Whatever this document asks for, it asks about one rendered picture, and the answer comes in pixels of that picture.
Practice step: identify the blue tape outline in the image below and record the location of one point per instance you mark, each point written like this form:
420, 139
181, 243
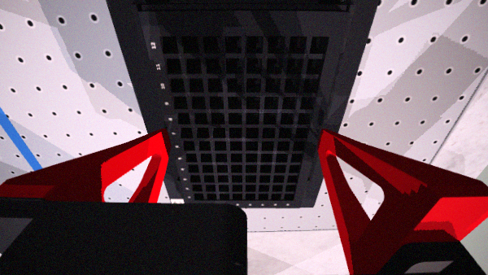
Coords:
18, 141

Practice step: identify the grey perforated base plate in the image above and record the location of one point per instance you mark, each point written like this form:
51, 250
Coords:
65, 88

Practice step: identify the black well plate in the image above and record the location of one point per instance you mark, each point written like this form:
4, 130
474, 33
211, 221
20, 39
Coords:
251, 141

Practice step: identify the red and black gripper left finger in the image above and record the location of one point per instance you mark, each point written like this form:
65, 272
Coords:
84, 179

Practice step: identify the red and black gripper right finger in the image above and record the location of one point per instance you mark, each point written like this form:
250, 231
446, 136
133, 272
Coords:
422, 202

